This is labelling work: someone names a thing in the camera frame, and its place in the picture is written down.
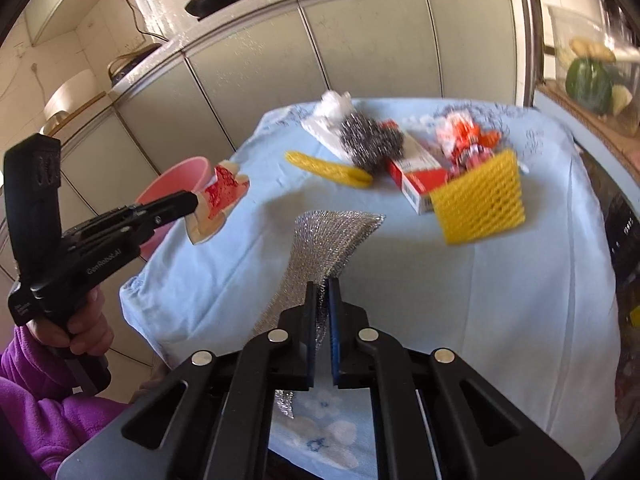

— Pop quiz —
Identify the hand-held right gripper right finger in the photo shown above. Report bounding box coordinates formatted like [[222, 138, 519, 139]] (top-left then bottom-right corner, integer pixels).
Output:
[[328, 277, 582, 480]]

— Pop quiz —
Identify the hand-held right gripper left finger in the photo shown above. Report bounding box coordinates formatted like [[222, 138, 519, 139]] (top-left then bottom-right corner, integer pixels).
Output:
[[100, 281, 318, 480]]

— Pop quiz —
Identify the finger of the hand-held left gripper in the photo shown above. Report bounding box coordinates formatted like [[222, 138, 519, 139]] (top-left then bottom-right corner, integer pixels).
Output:
[[142, 191, 200, 227]]

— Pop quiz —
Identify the pink plastic bucket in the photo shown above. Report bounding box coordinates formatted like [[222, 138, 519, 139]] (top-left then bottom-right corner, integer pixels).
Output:
[[134, 156, 213, 259]]

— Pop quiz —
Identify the red white wrapper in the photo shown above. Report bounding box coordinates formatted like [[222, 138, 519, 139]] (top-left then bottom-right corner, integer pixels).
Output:
[[186, 160, 251, 247]]

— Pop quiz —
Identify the silver mesh scouring cloth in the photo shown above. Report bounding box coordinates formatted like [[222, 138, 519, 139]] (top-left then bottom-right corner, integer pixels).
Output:
[[250, 210, 387, 419]]

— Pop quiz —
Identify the large yellow foam net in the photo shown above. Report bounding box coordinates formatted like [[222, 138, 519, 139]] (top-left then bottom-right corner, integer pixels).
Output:
[[431, 148, 527, 246]]

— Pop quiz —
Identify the steel wool scourer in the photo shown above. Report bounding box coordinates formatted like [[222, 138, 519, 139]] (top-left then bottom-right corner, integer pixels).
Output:
[[339, 112, 406, 171]]

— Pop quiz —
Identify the red shiny snack wrapper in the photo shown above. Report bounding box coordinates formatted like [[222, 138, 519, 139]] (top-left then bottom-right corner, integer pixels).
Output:
[[434, 112, 504, 181]]

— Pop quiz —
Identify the person's left forearm purple sleeve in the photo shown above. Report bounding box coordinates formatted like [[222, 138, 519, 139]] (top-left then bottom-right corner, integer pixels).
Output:
[[0, 326, 128, 477]]

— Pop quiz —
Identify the person's left hand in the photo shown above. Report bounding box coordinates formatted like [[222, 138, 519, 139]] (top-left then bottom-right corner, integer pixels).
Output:
[[26, 287, 114, 358]]

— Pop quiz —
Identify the white rice cooker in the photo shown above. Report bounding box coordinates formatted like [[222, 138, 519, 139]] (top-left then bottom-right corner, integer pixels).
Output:
[[42, 71, 94, 134]]

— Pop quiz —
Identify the light blue floral tablecloth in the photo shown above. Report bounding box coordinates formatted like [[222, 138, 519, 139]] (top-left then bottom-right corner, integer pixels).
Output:
[[120, 97, 623, 467]]

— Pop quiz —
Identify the metal pot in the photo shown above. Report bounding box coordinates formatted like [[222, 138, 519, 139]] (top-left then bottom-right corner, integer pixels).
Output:
[[107, 42, 164, 87]]

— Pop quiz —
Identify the white plastic bag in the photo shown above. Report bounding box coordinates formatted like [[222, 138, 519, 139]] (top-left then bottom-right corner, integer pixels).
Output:
[[300, 90, 354, 154]]

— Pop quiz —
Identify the red white cardboard box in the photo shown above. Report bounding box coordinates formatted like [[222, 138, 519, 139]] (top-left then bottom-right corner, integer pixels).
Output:
[[387, 130, 452, 216]]

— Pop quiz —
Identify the wooden side shelf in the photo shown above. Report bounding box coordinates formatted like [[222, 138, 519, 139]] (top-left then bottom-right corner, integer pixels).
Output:
[[537, 79, 640, 183]]

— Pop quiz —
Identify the green pumpkin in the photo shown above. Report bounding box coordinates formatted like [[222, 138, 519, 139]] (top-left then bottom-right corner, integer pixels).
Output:
[[565, 57, 617, 114]]

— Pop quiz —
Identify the pale ginger root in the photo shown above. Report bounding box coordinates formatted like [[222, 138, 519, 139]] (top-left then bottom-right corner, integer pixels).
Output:
[[570, 36, 619, 64]]

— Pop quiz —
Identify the brown power cable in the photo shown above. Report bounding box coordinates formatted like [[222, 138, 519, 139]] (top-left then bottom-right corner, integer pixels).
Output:
[[121, 0, 172, 42]]

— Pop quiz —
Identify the metal door frame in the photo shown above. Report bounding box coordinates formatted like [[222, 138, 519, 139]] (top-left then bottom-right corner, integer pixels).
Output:
[[514, 0, 547, 107]]

